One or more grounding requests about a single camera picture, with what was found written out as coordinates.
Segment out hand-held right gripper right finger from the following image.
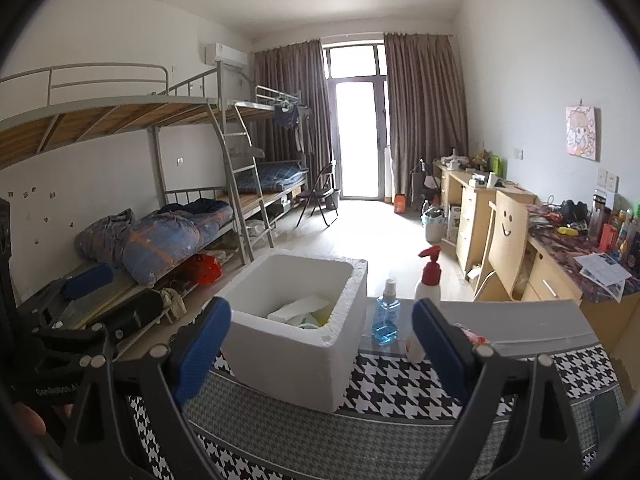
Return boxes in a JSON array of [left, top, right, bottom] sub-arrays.
[[411, 297, 586, 480]]

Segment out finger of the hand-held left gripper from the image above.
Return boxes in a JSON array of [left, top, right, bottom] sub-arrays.
[[30, 263, 117, 331], [97, 287, 167, 350]]

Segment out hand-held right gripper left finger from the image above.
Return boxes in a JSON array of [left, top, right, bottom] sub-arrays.
[[62, 296, 233, 480]]

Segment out white foam box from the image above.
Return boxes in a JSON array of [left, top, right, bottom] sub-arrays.
[[220, 253, 368, 413]]

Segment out white tissue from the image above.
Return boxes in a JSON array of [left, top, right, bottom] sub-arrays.
[[267, 296, 331, 324]]

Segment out person's left hand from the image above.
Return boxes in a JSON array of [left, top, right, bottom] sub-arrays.
[[7, 400, 77, 438]]

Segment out red snack packet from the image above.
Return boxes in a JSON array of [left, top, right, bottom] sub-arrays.
[[461, 326, 494, 347]]

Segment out clear bottle blue liquid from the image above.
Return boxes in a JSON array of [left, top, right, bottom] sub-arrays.
[[371, 277, 400, 346]]

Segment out white pump bottle red top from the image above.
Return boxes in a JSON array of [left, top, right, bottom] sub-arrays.
[[405, 246, 444, 364]]

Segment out houndstooth tablecloth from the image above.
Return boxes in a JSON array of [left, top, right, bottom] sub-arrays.
[[125, 297, 632, 480]]

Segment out blue plaid quilt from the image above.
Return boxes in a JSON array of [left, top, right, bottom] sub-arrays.
[[75, 199, 234, 289]]

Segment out red plastic bag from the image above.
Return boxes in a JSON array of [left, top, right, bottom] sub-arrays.
[[187, 254, 222, 286]]

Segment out white bin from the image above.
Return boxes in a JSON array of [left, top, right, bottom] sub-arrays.
[[422, 205, 449, 244]]

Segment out wooden chair with smiley face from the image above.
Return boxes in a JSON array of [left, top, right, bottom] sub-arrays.
[[472, 190, 531, 302]]

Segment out plain wooden desk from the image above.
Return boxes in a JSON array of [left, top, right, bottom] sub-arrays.
[[432, 160, 539, 277]]

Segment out wooden desk with printed cover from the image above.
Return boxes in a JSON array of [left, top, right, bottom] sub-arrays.
[[520, 205, 640, 357]]

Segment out black bag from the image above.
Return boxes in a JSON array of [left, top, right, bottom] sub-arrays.
[[410, 159, 444, 209]]

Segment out metal bunk bed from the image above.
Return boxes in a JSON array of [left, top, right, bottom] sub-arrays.
[[0, 62, 251, 343], [217, 85, 312, 252]]

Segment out printed papers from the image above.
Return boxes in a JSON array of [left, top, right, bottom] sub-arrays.
[[572, 252, 634, 304]]

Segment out black smartphone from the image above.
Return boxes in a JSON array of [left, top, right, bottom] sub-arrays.
[[590, 387, 624, 441]]

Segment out blue plaid mattress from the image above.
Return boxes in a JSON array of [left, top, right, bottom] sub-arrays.
[[235, 160, 309, 194]]

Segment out black headphones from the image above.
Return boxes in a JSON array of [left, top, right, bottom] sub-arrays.
[[559, 200, 590, 221]]

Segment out black folding chair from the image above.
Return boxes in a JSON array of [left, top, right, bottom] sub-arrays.
[[296, 160, 341, 229]]

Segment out group of toiletry bottles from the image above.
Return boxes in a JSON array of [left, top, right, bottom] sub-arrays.
[[587, 189, 640, 269]]

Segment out glass balcony door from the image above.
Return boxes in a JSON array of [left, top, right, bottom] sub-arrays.
[[324, 40, 389, 202]]

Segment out brown curtain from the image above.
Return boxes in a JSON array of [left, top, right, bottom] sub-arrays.
[[384, 32, 469, 202], [252, 39, 334, 196]]

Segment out hanging dark clothes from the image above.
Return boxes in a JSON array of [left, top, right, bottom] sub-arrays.
[[272, 101, 316, 154]]

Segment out white air conditioner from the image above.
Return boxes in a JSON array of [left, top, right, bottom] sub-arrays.
[[205, 42, 249, 66]]

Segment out wall poster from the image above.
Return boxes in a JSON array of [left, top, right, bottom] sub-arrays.
[[565, 105, 600, 162]]

